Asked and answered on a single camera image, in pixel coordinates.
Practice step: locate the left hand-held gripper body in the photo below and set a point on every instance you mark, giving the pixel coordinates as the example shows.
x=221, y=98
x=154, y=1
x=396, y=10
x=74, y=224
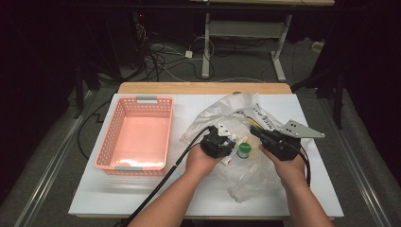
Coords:
x=214, y=145

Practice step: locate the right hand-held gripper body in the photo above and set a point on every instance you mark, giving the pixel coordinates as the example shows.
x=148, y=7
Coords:
x=283, y=145

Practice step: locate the small green-capped bottle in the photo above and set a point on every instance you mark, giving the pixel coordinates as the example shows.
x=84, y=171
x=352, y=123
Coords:
x=244, y=150

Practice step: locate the clear plastic bag smiley print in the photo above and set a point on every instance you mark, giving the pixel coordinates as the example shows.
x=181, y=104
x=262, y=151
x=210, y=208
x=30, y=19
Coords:
x=249, y=179

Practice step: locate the pink plastic basket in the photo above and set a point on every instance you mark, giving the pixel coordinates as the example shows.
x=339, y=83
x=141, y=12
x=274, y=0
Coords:
x=138, y=142

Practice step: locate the person's left hand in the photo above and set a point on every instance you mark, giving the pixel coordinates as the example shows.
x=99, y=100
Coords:
x=200, y=162

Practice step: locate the person's right hand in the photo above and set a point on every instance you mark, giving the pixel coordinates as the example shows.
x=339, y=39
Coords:
x=290, y=170

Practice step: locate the black metal stand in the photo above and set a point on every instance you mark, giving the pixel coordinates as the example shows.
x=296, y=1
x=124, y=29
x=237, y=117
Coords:
x=78, y=91
x=339, y=94

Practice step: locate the white power adapter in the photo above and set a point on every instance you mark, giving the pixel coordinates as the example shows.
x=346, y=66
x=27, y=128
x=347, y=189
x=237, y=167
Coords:
x=188, y=54

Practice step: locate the white power strip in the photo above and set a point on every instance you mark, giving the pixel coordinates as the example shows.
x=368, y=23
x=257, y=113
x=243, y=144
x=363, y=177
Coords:
x=317, y=46

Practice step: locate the white table board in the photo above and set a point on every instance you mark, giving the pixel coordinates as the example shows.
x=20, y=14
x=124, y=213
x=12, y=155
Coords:
x=110, y=201

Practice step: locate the metal floor rail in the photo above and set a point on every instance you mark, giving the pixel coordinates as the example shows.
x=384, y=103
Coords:
x=47, y=176
x=359, y=176

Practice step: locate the white metal frame desk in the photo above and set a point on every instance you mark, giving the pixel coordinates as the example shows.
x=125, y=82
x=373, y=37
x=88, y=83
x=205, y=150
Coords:
x=244, y=29

